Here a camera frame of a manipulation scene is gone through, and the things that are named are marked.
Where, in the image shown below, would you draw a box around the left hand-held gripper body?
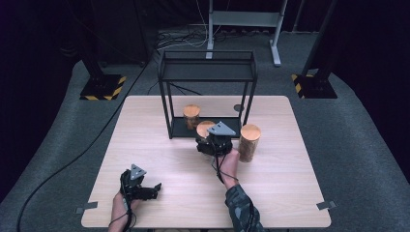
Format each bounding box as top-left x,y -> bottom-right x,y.
119,163 -> 153,201

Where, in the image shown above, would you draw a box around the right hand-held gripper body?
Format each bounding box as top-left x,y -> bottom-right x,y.
206,121 -> 237,158

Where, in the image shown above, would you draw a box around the glass jar with green contents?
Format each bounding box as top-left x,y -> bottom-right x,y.
195,120 -> 217,162

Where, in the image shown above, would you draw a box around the tall glass jar brown contents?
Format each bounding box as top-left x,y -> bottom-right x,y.
238,124 -> 262,163

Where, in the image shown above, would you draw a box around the short glass jar wooden lid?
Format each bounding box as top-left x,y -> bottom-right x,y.
182,103 -> 201,131

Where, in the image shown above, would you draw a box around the black metal shelf rack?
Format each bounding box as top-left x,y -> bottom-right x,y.
157,49 -> 258,140

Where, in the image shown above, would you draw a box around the person's left hand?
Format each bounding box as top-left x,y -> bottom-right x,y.
110,191 -> 142,226

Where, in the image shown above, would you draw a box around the person's right hand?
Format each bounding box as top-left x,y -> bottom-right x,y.
216,148 -> 241,190

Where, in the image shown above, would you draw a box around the grey tape strip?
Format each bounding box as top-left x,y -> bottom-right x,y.
74,201 -> 99,215
315,200 -> 337,211

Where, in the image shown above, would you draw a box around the black stand with striped base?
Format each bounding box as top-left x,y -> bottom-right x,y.
291,0 -> 338,100
78,54 -> 127,102

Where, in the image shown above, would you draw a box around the grey metal pole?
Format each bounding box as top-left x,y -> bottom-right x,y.
291,0 -> 307,33

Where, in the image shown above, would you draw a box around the right hand-held gripper black cable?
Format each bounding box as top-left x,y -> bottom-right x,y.
211,154 -> 257,232

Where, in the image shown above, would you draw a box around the hand-held gripper black cable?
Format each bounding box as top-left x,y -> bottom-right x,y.
211,154 -> 257,232
109,175 -> 138,232

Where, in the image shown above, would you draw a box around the left hand-held gripper black cable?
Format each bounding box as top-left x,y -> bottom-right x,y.
109,175 -> 138,232

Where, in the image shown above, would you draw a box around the long black floor cable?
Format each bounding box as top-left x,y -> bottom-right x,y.
16,61 -> 153,232

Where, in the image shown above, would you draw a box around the thin black floor cable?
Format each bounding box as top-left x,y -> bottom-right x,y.
147,80 -> 203,97

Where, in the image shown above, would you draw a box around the bundle of floor cables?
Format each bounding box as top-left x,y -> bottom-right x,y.
156,27 -> 211,51

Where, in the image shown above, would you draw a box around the grey metal stand frame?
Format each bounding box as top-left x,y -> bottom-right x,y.
205,0 -> 289,68

